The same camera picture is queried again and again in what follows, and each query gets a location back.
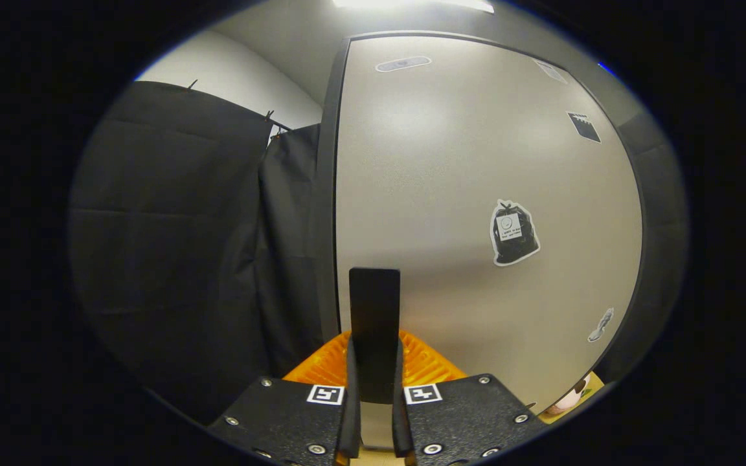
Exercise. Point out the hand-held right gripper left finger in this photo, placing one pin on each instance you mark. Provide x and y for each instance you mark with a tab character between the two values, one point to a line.
349	427

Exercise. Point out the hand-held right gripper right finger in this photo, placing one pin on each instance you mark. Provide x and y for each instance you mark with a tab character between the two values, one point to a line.
401	427

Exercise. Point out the grey cabinet door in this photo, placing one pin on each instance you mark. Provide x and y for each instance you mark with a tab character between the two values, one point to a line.
444	194

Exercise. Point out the black backdrop cloth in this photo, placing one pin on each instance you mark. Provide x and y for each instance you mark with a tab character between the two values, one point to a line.
172	259

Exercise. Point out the large ceiling light panel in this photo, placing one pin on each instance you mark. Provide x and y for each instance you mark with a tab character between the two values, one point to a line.
412	5

